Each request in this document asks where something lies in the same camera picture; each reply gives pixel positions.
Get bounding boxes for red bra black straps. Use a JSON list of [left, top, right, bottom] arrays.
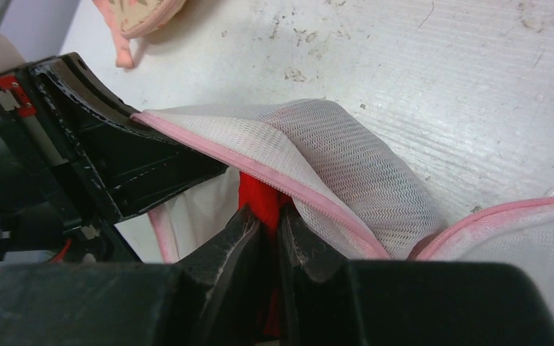
[[236, 172, 292, 340]]

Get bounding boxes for floral padded bra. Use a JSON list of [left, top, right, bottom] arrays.
[[93, 0, 186, 69]]

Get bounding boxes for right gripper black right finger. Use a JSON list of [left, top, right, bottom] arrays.
[[276, 206, 554, 345]]

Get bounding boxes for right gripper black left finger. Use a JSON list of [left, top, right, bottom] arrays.
[[0, 208, 262, 345]]

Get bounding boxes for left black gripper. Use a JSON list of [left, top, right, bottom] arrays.
[[0, 53, 226, 262]]

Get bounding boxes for white mesh laundry bag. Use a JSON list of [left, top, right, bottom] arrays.
[[131, 97, 554, 330]]

